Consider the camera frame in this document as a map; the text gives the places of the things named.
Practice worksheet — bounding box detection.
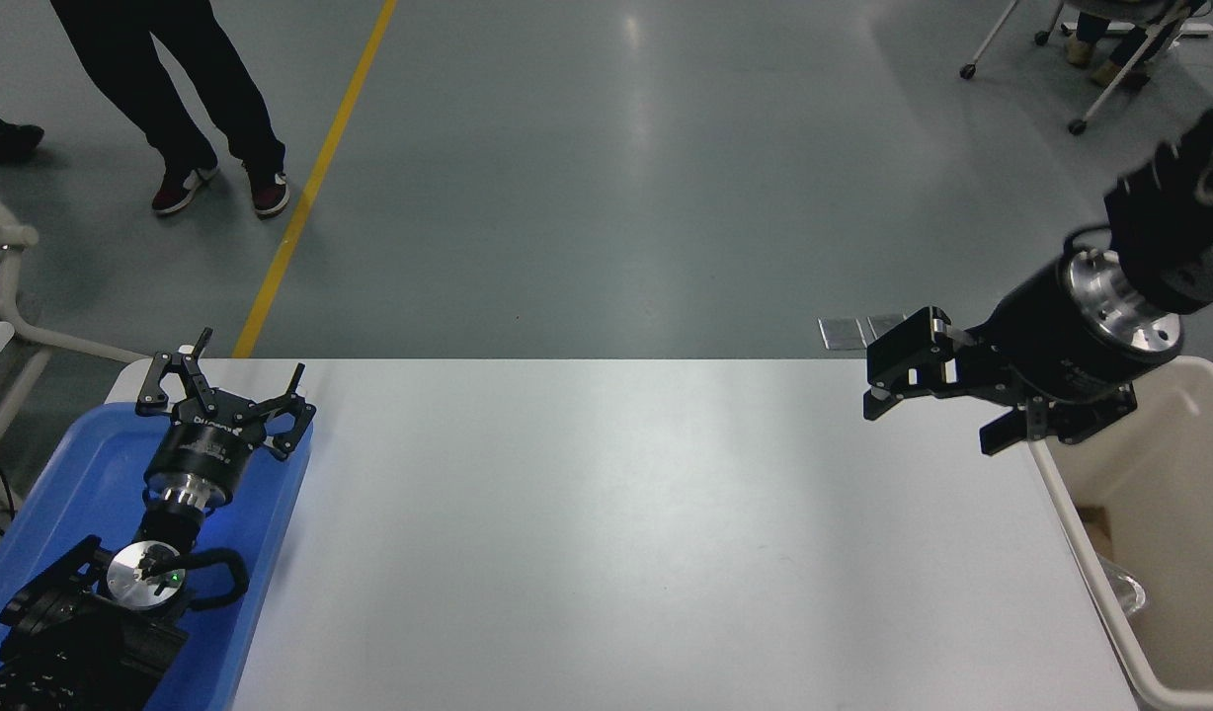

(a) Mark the grey chair with white legs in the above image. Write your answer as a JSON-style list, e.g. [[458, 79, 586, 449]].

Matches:
[[0, 183, 151, 510]]

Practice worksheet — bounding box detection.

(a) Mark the person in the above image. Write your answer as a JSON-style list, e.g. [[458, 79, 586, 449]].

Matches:
[[0, 87, 45, 165], [1065, 0, 1157, 90], [50, 0, 291, 218]]

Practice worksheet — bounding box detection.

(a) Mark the blue plastic tray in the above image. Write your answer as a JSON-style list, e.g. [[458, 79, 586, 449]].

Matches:
[[0, 398, 314, 711]]

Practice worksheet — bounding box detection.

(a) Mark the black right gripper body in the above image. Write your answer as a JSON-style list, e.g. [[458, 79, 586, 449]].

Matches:
[[976, 257, 1163, 404]]

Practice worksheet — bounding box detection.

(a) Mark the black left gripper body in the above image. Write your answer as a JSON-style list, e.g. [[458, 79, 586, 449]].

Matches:
[[144, 388, 273, 497]]

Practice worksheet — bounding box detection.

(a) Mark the large pale plastic bin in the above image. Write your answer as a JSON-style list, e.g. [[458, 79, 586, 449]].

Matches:
[[1025, 355, 1213, 711]]

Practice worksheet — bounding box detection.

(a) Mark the clear plastic bottle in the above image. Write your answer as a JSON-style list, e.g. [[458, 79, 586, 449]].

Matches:
[[1095, 553, 1149, 619]]

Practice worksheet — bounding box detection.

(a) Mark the brown cardboard piece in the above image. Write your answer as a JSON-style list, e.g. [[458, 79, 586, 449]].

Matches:
[[1074, 506, 1115, 560]]

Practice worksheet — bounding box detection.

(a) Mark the white wheeled chair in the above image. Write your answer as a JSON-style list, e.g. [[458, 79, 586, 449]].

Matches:
[[960, 0, 1212, 137]]

